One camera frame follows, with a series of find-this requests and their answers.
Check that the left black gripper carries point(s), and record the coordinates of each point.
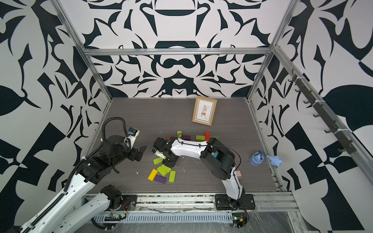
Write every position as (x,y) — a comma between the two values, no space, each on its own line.
(134,155)

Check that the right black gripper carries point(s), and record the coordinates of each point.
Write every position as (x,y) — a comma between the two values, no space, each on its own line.
(167,163)

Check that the purple block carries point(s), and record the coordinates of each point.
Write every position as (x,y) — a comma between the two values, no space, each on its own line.
(160,179)
(186,137)

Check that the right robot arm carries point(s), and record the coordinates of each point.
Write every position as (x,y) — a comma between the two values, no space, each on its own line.
(218,159)

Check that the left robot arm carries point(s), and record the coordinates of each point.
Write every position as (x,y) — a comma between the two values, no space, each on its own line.
(58,216)

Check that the yellow block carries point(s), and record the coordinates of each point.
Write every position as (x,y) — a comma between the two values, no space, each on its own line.
(153,175)

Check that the green circuit board left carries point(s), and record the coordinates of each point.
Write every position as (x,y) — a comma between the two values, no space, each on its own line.
(115,217)

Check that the pink beige small box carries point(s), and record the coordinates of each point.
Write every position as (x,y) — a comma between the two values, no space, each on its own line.
(238,174)

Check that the circuit board right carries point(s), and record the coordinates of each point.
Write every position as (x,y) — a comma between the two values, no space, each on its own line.
(240,219)

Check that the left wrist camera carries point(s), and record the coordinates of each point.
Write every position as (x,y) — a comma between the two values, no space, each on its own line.
(132,135)

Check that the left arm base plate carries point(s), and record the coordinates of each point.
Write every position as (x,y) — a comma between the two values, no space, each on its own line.
(128,202)

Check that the wooden picture frame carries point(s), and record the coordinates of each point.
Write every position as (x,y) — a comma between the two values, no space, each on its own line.
(204,110)

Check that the white cable duct strip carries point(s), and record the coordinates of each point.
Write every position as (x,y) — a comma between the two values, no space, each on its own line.
(136,218)

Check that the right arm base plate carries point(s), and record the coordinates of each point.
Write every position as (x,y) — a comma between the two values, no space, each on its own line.
(223,202)

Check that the aluminium front rail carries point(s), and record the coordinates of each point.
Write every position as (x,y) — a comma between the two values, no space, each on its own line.
(184,202)

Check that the wall hook rail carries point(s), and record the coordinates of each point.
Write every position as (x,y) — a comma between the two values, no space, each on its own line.
(336,128)

